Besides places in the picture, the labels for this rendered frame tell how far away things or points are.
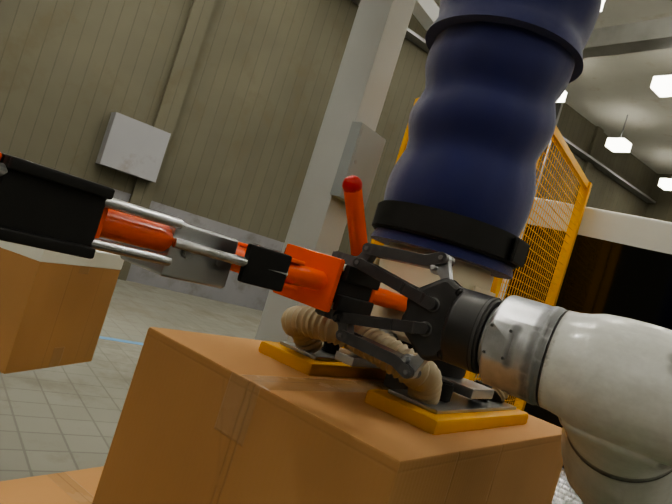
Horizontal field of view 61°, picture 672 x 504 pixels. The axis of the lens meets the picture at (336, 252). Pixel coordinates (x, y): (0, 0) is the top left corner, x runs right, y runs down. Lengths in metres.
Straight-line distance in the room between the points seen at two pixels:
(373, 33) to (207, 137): 7.43
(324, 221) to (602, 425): 1.83
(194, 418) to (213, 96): 9.17
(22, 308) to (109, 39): 7.64
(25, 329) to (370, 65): 1.54
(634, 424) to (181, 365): 0.49
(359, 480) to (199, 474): 0.21
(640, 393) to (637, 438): 0.04
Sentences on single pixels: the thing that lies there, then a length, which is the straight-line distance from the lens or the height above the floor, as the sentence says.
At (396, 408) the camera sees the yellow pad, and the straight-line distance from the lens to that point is 0.70.
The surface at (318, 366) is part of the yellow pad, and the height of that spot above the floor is 1.08.
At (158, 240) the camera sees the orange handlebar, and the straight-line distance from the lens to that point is 0.46.
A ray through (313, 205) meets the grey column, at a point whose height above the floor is 1.42.
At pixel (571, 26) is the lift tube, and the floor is 1.63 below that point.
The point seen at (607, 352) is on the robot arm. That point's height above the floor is 1.22.
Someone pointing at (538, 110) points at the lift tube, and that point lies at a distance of 0.86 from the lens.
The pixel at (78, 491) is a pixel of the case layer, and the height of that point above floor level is 0.54.
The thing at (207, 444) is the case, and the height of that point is 0.98.
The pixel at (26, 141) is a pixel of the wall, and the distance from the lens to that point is 9.03.
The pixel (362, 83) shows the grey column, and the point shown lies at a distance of 2.35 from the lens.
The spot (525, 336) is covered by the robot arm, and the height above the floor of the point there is 1.21.
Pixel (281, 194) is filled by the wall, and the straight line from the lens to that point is 10.35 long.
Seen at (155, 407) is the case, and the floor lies 0.99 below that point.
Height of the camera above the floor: 1.22
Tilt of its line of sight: 1 degrees up
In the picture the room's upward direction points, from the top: 17 degrees clockwise
